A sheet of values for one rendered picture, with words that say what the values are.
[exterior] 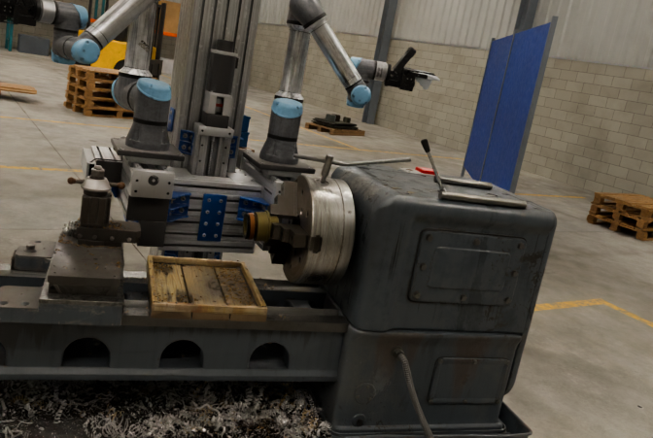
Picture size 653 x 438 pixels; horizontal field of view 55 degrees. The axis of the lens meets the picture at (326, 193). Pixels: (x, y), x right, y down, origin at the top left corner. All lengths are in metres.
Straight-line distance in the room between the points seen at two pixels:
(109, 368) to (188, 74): 1.15
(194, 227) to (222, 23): 0.76
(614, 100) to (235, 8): 11.19
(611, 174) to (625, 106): 1.28
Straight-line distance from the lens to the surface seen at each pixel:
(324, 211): 1.72
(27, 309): 1.62
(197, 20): 2.44
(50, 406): 1.91
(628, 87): 13.08
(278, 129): 2.38
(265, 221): 1.78
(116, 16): 2.18
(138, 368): 1.77
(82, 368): 1.77
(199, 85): 2.46
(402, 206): 1.70
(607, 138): 13.15
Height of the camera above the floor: 1.57
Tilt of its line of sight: 12 degrees down
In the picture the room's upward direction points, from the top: 10 degrees clockwise
